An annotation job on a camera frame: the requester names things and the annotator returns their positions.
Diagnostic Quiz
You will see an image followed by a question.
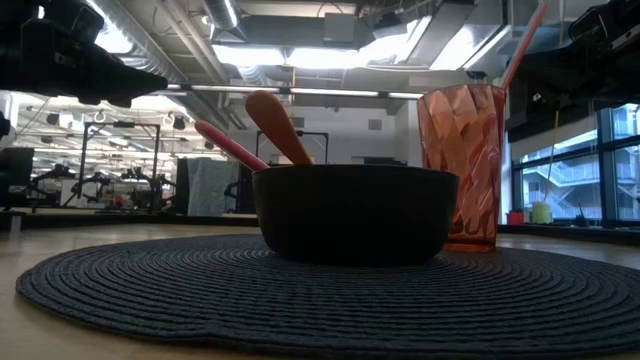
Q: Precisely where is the orange faceted plastic tumbler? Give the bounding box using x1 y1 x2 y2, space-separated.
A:
416 83 507 253

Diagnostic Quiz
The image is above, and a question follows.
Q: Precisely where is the red drinking straw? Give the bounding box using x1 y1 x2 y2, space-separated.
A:
501 2 550 91

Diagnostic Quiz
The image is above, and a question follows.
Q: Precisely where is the dark round woven placemat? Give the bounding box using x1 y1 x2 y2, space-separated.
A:
15 233 640 359

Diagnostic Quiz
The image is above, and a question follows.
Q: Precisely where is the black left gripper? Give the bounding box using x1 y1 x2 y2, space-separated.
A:
0 0 169 109

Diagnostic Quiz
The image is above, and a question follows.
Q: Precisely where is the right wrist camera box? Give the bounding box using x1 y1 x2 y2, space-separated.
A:
568 0 640 51

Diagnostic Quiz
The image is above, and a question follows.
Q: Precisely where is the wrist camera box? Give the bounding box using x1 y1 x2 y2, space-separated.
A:
568 0 640 51
67 3 107 47

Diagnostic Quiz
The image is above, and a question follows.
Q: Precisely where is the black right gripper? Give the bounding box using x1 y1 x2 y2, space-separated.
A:
507 29 640 107

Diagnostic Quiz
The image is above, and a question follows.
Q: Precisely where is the black metal rack frame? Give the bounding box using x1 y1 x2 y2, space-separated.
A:
78 121 162 214

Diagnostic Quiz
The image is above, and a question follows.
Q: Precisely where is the pink-handled metal fork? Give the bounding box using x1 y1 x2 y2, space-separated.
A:
194 119 271 172

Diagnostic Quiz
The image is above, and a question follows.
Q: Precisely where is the orange-handled metal spoon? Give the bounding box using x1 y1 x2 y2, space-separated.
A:
244 89 315 167

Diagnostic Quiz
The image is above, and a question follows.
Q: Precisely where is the black bowl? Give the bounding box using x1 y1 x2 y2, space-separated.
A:
251 163 460 267

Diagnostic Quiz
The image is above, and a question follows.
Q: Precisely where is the grey cloth cover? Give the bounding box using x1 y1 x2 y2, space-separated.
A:
174 157 241 217

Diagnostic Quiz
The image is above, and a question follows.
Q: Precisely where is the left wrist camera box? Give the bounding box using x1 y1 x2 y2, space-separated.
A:
67 3 107 47

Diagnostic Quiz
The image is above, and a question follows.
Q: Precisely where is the small yellow-green cup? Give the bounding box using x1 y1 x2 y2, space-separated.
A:
531 200 553 225

